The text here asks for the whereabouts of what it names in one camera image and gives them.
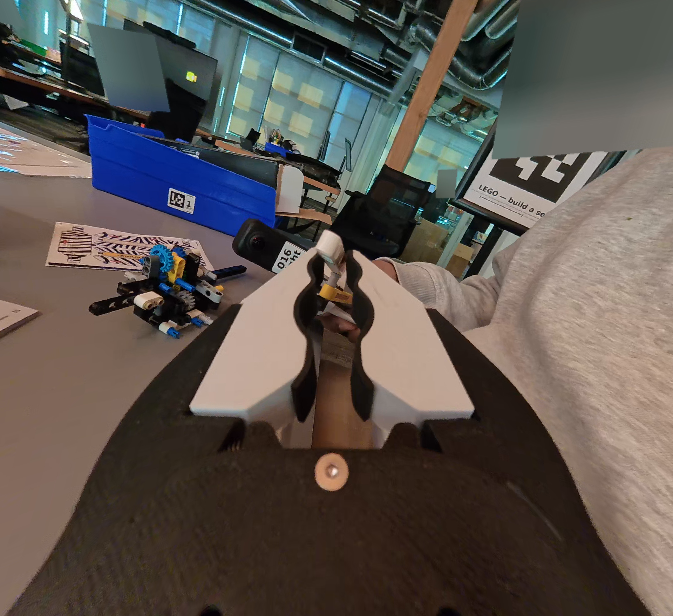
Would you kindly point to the flat white printed box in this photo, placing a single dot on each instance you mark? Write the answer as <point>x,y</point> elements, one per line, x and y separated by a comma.
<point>37,153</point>

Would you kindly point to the wooden post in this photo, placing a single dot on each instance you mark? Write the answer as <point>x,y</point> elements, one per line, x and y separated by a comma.
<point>436,74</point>

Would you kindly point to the blue plastic bin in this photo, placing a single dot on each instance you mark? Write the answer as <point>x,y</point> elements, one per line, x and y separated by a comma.
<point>136,174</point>

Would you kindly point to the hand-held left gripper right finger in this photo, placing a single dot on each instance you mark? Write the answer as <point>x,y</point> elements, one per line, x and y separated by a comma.
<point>415,353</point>

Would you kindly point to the printed instruction sheet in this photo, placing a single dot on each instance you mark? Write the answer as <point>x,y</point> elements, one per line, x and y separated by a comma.
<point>79,248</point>

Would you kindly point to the long wooden desk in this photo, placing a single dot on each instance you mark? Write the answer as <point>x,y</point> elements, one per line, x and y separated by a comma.
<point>52,85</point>

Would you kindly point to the black office chair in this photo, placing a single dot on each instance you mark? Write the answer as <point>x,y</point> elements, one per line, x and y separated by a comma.
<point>389,206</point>

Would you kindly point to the brown cardboard boxes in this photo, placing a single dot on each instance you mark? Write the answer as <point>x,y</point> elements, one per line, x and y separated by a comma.
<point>436,243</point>

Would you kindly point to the white and yellow lego piece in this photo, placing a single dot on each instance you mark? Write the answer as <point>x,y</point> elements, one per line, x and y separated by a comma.
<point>330,245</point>

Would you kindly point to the multicoloured lego gear assembly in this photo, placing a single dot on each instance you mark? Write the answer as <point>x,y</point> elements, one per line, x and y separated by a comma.
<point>157,300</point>

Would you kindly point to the black computer monitor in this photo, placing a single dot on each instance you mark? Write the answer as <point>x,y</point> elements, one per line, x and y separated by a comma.
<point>194,74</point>

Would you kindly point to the blue pen holder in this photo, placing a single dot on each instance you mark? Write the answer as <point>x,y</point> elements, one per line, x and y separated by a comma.
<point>274,145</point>

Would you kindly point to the person in grey sweater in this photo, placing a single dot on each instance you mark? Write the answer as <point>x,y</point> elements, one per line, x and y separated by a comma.
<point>589,363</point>

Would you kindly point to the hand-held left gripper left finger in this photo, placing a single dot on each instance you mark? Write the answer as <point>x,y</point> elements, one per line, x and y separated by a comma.
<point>252,358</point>

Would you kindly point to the person's right forearm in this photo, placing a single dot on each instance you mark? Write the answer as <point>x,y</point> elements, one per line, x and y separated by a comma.
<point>447,285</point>

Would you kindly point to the white task sign with marker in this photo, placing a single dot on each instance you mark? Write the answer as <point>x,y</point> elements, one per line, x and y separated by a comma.
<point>536,174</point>

